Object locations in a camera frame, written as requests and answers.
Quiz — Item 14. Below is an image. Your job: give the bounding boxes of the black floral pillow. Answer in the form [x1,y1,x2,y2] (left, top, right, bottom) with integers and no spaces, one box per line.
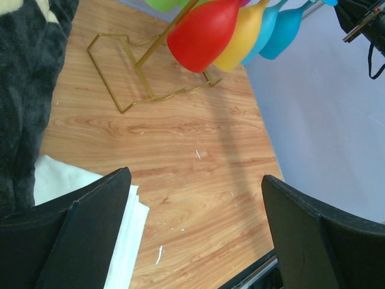
[1,1,79,217]

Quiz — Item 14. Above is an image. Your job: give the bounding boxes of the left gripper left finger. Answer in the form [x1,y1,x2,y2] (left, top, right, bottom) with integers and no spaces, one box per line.
[1,167,132,288]

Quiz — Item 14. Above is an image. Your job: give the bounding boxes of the folded beige cloth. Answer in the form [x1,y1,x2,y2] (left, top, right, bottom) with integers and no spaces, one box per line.
[34,155,149,289]

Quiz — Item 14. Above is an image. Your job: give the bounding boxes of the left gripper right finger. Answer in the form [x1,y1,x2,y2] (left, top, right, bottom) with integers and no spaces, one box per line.
[261,175,384,288]

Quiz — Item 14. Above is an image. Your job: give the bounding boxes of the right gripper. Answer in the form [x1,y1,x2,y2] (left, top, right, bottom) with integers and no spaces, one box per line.
[334,0,384,55]

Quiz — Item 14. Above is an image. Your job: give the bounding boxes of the gold wire glass rack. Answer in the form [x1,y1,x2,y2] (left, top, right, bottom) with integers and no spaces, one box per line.
[87,0,223,115]

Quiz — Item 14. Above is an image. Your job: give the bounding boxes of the front yellow wine glass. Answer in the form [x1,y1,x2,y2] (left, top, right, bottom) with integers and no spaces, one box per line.
[212,0,269,72]

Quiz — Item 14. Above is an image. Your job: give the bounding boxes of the red wine glass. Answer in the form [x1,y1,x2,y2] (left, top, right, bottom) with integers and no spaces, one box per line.
[167,1,241,73]

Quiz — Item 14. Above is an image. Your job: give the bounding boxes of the left green wine glass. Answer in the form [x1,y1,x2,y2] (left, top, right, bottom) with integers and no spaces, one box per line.
[144,0,179,13]

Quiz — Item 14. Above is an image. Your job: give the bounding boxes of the light blue wine glass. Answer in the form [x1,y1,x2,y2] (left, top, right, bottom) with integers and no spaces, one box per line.
[241,0,287,65]

